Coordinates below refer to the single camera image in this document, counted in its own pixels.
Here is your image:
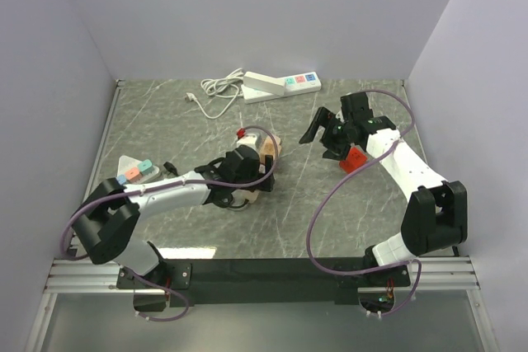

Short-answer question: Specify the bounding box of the wooden power strip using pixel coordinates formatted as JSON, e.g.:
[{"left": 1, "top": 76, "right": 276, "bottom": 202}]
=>
[{"left": 230, "top": 133, "right": 285, "bottom": 207}]

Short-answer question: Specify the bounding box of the wooden cube plug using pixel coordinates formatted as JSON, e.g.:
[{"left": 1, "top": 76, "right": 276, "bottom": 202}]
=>
[{"left": 259, "top": 134, "right": 282, "bottom": 164}]

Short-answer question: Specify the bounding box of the white multicolour power strip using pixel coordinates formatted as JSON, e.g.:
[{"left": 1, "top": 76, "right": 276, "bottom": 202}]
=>
[{"left": 241, "top": 72, "right": 322, "bottom": 104}]

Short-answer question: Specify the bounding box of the blue plug adapter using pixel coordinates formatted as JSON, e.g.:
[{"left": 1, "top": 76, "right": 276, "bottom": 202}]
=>
[{"left": 116, "top": 175, "right": 126, "bottom": 185}]

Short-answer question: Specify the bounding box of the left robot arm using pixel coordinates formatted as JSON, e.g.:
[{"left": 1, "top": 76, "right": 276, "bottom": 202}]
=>
[{"left": 72, "top": 145, "right": 275, "bottom": 288}]

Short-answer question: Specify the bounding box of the teal plug adapter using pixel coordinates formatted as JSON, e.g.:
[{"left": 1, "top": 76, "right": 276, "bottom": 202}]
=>
[{"left": 137, "top": 159, "right": 154, "bottom": 176}]

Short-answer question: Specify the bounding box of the white power strip cable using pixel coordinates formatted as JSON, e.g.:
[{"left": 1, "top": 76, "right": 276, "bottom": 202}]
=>
[{"left": 184, "top": 68, "right": 245, "bottom": 120}]

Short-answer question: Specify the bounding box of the white fruit print plug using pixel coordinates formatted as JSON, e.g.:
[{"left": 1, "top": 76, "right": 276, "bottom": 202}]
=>
[{"left": 236, "top": 133, "right": 265, "bottom": 157}]

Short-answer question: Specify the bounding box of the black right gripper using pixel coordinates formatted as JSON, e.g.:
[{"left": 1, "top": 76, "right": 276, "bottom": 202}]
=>
[{"left": 299, "top": 106, "right": 353, "bottom": 162}]

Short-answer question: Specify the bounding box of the red cube plug adapter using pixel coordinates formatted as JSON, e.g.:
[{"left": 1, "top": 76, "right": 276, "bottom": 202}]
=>
[{"left": 339, "top": 147, "right": 368, "bottom": 174}]

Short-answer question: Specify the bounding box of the white triangular strip base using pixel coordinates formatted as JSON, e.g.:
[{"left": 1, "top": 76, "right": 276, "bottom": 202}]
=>
[{"left": 115, "top": 155, "right": 160, "bottom": 185}]

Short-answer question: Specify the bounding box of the salmon plug adapter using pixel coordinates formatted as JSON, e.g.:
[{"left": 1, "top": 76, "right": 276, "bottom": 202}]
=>
[{"left": 124, "top": 167, "right": 142, "bottom": 183}]

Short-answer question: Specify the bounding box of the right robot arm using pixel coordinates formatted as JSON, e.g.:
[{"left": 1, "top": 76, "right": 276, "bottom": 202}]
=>
[{"left": 299, "top": 91, "right": 468, "bottom": 285}]

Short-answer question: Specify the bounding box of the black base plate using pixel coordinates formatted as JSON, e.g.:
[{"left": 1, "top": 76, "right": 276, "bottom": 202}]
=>
[{"left": 115, "top": 257, "right": 413, "bottom": 307}]

